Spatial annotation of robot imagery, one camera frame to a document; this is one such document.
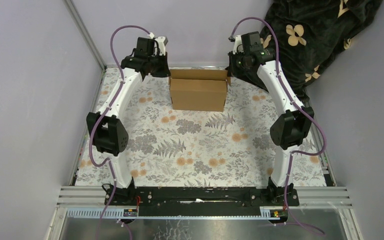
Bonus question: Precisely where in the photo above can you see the brown cardboard box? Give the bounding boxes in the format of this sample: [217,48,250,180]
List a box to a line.
[168,69,231,112]

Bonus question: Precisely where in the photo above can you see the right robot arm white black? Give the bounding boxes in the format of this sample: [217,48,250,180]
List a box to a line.
[227,31,314,206]

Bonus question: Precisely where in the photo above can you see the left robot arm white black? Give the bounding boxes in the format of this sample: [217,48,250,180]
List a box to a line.
[86,36,171,206]

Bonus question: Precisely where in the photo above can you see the black floral blanket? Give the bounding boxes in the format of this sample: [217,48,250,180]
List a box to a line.
[235,0,383,102]

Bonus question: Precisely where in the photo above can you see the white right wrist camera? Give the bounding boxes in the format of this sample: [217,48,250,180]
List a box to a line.
[228,35,244,55]

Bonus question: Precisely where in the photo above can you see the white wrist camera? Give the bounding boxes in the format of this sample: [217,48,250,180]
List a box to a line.
[148,32,168,56]
[228,35,244,55]

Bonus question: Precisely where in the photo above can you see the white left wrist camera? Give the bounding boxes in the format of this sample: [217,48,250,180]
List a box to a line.
[148,32,168,56]

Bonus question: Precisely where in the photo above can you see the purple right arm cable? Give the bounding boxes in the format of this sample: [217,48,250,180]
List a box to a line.
[229,17,328,236]

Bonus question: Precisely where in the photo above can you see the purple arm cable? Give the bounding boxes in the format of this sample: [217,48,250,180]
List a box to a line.
[88,25,155,240]
[229,17,328,236]

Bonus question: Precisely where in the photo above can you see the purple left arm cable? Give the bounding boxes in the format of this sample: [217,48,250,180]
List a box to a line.
[88,25,155,240]

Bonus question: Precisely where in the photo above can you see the aluminium frame rails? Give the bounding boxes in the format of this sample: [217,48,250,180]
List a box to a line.
[57,186,353,220]

